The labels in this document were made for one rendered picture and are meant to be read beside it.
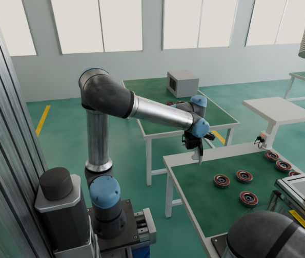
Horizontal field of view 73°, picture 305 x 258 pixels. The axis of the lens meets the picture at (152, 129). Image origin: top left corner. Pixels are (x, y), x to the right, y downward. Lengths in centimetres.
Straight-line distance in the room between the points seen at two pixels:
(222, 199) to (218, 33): 462
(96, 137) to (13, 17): 437
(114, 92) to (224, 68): 543
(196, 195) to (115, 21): 405
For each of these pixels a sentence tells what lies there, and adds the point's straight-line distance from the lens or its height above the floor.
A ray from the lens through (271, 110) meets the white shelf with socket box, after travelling 177.
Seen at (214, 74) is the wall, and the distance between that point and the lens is 587.
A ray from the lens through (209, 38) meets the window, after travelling 557.
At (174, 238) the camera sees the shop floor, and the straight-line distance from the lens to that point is 219.
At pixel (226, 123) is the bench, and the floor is 75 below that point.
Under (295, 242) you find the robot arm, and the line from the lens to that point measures 53.
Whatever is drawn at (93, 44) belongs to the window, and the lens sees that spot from 490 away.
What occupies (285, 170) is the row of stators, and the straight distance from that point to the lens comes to 193.
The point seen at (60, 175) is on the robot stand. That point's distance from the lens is 47.
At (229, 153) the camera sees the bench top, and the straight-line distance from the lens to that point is 196.
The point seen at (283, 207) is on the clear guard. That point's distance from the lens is 119.
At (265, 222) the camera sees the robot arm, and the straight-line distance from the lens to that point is 54.
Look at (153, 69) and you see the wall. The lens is 518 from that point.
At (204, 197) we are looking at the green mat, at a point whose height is 75.
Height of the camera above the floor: 187
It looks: 31 degrees down
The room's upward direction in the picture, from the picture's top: straight up
